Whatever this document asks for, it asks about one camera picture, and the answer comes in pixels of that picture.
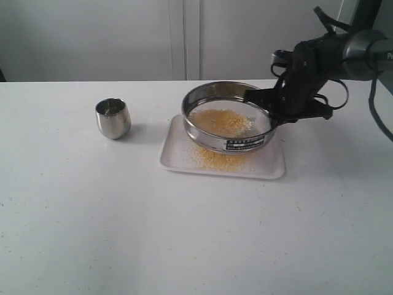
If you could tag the yellow and white grain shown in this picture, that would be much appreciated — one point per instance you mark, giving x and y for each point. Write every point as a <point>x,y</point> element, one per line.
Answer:
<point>216,123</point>

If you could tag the stainless steel cup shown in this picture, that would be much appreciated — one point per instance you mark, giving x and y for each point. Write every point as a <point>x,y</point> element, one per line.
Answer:
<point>113,118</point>

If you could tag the white plastic tray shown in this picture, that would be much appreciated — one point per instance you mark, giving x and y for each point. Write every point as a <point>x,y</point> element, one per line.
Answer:
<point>180,154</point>

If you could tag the round stainless steel sieve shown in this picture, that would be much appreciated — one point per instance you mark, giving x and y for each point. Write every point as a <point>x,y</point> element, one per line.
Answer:
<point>228,95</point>

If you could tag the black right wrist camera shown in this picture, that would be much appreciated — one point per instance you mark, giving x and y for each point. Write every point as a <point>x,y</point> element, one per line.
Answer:
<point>280,59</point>

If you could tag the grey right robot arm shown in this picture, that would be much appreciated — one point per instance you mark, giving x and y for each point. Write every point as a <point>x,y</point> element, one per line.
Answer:
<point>359,56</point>

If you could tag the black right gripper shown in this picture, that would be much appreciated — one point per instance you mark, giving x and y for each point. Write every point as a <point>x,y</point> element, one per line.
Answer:
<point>295,96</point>

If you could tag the white cabinet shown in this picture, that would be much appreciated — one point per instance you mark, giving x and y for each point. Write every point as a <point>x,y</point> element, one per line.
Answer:
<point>154,40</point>

